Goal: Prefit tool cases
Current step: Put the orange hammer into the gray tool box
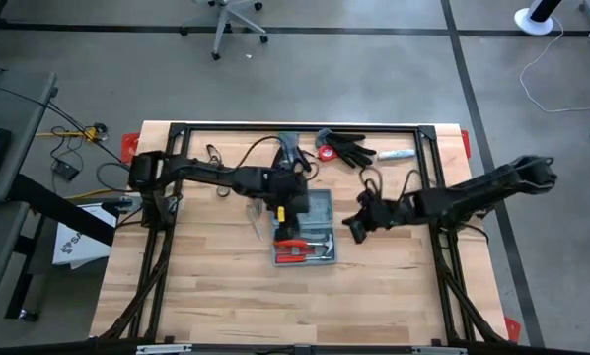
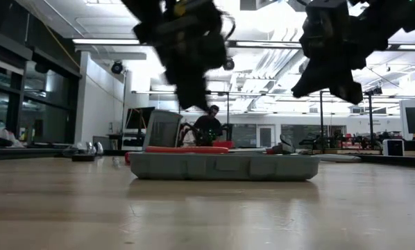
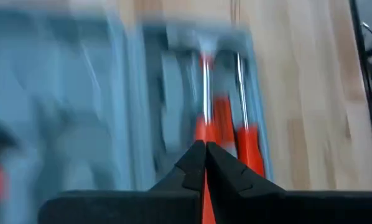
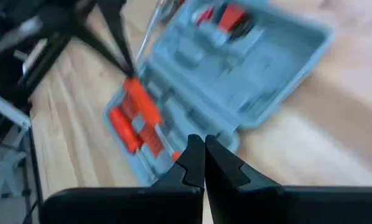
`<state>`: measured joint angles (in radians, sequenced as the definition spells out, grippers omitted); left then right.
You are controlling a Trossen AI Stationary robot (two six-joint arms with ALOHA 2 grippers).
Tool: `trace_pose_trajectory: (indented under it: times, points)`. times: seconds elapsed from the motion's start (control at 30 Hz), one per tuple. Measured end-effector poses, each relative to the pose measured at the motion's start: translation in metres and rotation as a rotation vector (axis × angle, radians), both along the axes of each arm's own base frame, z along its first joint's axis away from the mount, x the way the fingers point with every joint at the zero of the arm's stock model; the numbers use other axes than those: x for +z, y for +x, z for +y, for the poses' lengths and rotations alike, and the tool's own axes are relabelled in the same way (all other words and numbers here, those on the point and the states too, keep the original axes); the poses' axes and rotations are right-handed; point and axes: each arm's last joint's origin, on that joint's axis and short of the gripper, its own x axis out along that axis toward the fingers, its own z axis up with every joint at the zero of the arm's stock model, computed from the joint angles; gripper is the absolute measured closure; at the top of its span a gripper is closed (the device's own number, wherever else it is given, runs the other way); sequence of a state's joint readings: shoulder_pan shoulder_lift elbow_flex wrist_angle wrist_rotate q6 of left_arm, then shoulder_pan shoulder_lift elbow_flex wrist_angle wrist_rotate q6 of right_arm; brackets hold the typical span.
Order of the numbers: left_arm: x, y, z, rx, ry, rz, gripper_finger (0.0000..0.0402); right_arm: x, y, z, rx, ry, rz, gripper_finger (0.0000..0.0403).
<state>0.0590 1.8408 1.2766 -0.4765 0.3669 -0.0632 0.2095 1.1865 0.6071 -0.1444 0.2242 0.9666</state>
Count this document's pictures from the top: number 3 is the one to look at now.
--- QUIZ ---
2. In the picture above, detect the red-handled claw hammer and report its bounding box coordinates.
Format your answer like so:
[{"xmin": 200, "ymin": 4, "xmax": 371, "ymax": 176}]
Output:
[{"xmin": 193, "ymin": 35, "xmax": 221, "ymax": 224}]

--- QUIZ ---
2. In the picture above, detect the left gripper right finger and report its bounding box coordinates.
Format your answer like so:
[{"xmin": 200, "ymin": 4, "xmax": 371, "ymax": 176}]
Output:
[{"xmin": 206, "ymin": 141, "xmax": 372, "ymax": 224}]

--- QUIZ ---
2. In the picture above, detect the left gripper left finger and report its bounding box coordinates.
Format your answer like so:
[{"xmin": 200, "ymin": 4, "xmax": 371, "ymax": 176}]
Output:
[{"xmin": 38, "ymin": 139, "xmax": 207, "ymax": 224}]

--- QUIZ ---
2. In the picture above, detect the grey plastic tool case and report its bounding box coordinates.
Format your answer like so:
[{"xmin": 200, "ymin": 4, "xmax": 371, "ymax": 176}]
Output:
[{"xmin": 0, "ymin": 7, "xmax": 276, "ymax": 224}]

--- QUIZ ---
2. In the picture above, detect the red-handled screwdriver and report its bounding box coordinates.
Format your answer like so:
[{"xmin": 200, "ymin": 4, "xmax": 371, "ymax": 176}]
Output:
[{"xmin": 235, "ymin": 52, "xmax": 267, "ymax": 179}]

